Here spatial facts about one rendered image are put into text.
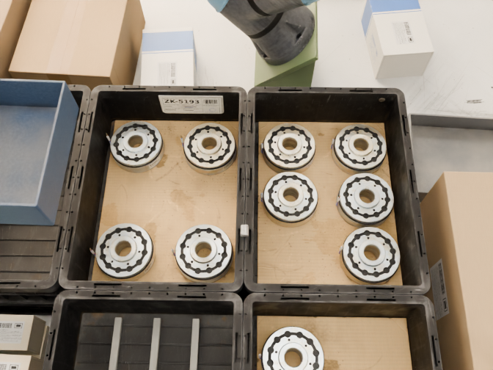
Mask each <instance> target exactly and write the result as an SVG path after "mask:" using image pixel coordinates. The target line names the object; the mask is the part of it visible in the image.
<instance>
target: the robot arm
mask: <svg viewBox="0 0 493 370"><path fill-rule="evenodd" d="M207 1H208V3H209V4H210V5H211V6H212V7H213V8H214V9H215V10H216V11H217V12H219V13H220V14H222V15H223V16H224V17H225V18H226V19H227V20H228V21H230V22H231V23H232V24H233V25H235V26H236V27H237V28H238V29H240V30H241V31H242V32H243V33H244V34H245V35H247V36H248V37H249V38H250V40H251V41H252V43H253V45H254V47H255V48H256V50H257V52H258V53H259V55H260V57H261V58H262V59H264V60H265V61H266V62H267V63H269V64H270V65H282V64H285V63H286V62H289V61H291V60H292V59H294V58H295V57H296V56H298V55H299V54H300V53H301V52H302V50H303V49H304V48H305V47H306V45H307V44H308V43H309V41H310V38H311V37H312V35H313V31H314V28H315V17H314V15H313V13H312V12H311V10H310V9H309V8H308V7H306V6H308V5H311V4H312V3H313V2H316V1H319V0H207Z"/></svg>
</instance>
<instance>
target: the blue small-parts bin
mask: <svg viewBox="0 0 493 370"><path fill-rule="evenodd" d="M78 110H79V107H78V105H77V103H76V101H75V99H74V97H73V95H72V93H71V91H70V89H69V87H68V85H67V84H66V82H65V81H54V80H33V79H0V224H17V225H54V223H55V220H56V213H57V209H58V206H59V199H60V196H61V192H62V186H63V182H64V178H65V172H66V168H67V162H68V158H69V154H70V148H71V144H72V141H73V134H74V131H75V127H76V120H77V117H78Z"/></svg>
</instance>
